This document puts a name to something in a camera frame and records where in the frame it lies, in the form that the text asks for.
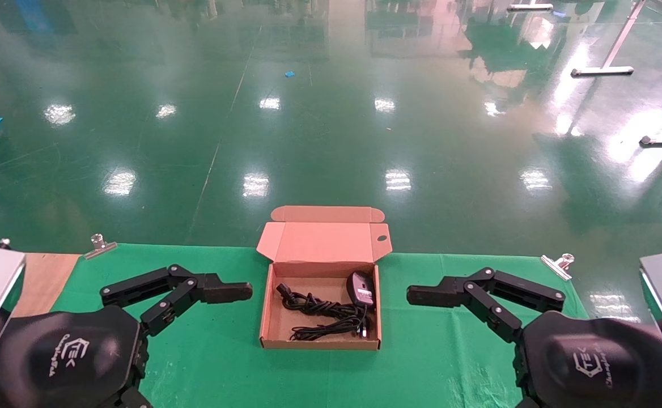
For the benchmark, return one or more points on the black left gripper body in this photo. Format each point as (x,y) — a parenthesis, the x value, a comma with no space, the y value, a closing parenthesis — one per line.
(53,357)

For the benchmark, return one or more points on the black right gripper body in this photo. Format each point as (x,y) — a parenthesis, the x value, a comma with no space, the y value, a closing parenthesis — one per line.
(592,365)

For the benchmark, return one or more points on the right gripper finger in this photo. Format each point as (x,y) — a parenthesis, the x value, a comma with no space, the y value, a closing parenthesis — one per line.
(526,403)
(436,294)

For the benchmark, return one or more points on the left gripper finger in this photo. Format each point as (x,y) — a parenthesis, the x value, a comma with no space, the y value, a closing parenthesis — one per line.
(132,401)
(223,290)

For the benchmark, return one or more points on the brown cardboard mailer box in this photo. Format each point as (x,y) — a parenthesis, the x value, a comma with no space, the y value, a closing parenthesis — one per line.
(319,243)

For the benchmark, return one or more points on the green table cloth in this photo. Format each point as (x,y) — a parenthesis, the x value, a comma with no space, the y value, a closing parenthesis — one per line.
(421,362)

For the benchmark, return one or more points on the silver binder clip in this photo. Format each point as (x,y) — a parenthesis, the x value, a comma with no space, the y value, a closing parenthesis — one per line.
(556,266)
(100,247)

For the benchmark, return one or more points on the white metal table frame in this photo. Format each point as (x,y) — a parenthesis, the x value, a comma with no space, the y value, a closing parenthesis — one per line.
(603,71)

